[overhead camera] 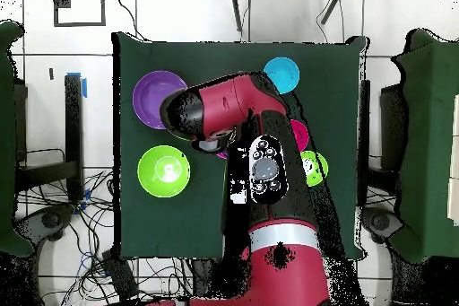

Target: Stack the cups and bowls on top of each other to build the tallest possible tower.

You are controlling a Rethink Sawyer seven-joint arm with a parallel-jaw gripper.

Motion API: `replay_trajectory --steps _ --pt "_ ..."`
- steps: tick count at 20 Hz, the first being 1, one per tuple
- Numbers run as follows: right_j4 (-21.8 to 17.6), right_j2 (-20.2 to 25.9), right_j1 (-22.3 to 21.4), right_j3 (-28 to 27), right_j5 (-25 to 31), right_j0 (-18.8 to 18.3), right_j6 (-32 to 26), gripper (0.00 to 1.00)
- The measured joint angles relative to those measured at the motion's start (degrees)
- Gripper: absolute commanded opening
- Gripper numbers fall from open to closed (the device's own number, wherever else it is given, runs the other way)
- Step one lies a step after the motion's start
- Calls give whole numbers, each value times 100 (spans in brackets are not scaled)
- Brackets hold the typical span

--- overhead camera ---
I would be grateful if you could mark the black power box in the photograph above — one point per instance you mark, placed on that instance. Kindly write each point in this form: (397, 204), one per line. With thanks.
(120, 277)

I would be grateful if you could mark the small red bowl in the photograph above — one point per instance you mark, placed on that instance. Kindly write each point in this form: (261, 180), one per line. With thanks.
(301, 133)

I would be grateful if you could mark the black stand with blue tape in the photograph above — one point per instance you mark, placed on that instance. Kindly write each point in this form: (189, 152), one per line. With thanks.
(73, 123)

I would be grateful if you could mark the purple bowl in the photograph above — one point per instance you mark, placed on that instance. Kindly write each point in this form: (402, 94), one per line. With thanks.
(147, 97)

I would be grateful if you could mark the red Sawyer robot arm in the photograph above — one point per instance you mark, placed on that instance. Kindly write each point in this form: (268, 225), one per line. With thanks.
(279, 194)

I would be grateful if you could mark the green covered side table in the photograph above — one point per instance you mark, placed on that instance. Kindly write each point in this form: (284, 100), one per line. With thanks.
(430, 141)
(7, 141)

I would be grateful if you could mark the large pink bowl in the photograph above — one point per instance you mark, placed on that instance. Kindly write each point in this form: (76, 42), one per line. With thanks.
(223, 155)

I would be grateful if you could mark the black floor stand base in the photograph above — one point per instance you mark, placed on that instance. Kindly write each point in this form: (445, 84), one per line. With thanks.
(50, 220)
(380, 221)

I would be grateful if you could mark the blue bowl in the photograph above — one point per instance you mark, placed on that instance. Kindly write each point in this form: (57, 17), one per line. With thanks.
(285, 74)

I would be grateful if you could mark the small green bowl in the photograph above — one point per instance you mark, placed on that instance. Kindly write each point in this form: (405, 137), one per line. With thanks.
(317, 169)

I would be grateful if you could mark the large green bowl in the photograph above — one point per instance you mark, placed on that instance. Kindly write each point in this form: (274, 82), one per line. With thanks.
(150, 184)

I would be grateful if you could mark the dark green tablecloth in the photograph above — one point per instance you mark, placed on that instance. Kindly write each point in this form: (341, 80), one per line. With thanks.
(179, 220)

